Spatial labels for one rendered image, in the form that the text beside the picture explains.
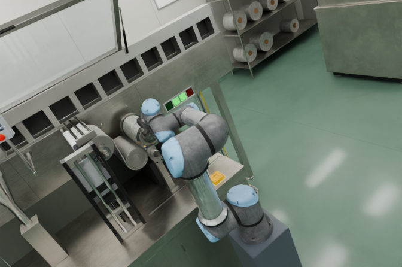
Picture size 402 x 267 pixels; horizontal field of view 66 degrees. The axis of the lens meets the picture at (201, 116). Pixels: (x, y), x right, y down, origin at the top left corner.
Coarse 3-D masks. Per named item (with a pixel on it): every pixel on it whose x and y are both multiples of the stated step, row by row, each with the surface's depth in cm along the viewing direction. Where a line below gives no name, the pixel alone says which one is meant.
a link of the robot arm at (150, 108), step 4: (148, 100) 133; (152, 100) 133; (144, 104) 132; (148, 104) 132; (152, 104) 133; (156, 104) 133; (144, 108) 131; (148, 108) 132; (152, 108) 132; (156, 108) 132; (144, 112) 132; (148, 112) 131; (152, 112) 131; (156, 112) 133; (160, 112) 135; (144, 116) 135; (148, 116) 133; (152, 116) 133; (148, 120) 134
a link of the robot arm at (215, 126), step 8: (192, 104) 136; (176, 112) 135; (184, 112) 129; (192, 112) 122; (200, 112) 118; (184, 120) 128; (192, 120) 117; (200, 120) 106; (208, 120) 98; (216, 120) 99; (224, 120) 103; (208, 128) 95; (216, 128) 96; (224, 128) 99; (216, 136) 95; (224, 136) 98; (216, 144) 95; (224, 144) 99; (216, 152) 98
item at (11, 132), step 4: (0, 116) 131; (0, 120) 129; (4, 120) 133; (0, 124) 129; (4, 124) 131; (0, 128) 130; (4, 128) 130; (8, 128) 133; (0, 132) 130; (4, 132) 131; (8, 132) 132; (12, 132) 134; (0, 136) 129; (4, 136) 130; (8, 136) 132; (12, 136) 133; (0, 140) 130; (4, 140) 132
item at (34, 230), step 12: (0, 180) 138; (0, 192) 139; (0, 204) 143; (12, 204) 146; (24, 216) 150; (36, 216) 157; (24, 228) 152; (36, 228) 152; (48, 228) 163; (36, 240) 153; (48, 240) 156; (48, 252) 157; (60, 252) 161
